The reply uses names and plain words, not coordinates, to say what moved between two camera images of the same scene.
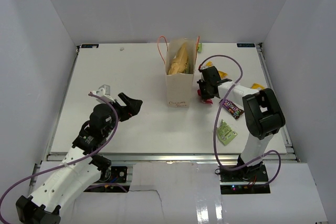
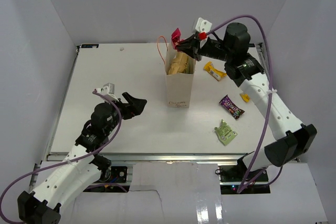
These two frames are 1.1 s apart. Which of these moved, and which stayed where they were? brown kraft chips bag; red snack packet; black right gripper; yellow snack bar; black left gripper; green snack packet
Moved: black right gripper; red snack packet
Stayed: brown kraft chips bag; yellow snack bar; black left gripper; green snack packet
